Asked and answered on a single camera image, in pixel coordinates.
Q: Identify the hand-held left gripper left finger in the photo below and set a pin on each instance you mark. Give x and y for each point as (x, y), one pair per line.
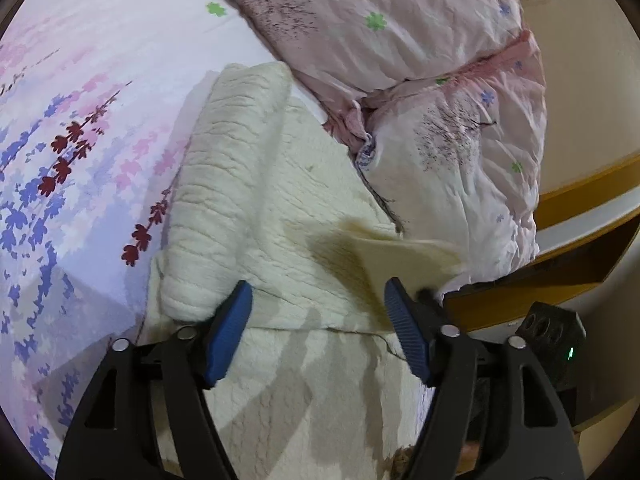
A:
(230, 332)

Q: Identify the cream knitted blanket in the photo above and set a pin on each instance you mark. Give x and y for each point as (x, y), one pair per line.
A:
(260, 200)

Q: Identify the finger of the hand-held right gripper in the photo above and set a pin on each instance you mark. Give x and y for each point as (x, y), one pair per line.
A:
(431, 299)

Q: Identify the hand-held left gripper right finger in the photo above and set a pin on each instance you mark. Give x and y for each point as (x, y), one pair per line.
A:
(407, 332)

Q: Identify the pink floral quilt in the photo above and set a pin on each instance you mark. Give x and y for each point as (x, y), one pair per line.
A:
(400, 35)

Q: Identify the wooden bed frame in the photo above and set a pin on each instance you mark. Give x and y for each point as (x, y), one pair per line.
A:
(585, 190)

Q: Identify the floral printed bed sheet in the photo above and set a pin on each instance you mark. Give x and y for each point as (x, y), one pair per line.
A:
(100, 40)

